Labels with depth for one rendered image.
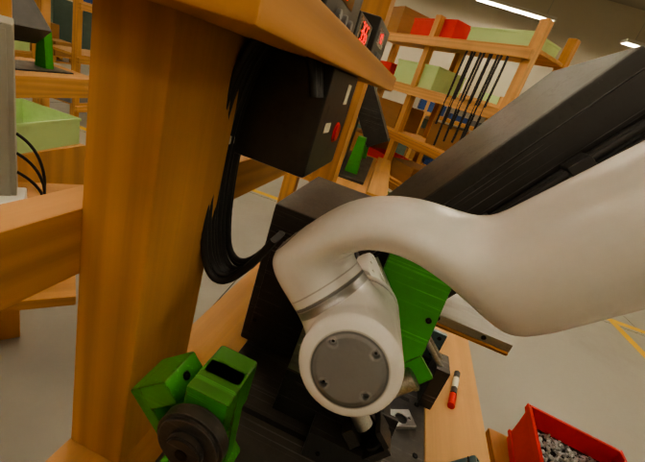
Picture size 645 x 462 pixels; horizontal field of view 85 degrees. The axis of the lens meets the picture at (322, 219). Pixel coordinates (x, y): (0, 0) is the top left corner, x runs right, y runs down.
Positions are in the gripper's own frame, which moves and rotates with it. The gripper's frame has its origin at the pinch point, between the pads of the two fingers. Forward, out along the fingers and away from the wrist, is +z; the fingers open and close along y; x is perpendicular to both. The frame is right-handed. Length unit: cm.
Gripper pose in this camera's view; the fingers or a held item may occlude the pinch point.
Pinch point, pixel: (370, 279)
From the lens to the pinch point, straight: 59.6
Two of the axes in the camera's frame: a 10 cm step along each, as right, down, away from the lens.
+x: -9.0, 3.8, 1.9
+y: -3.9, -9.2, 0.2
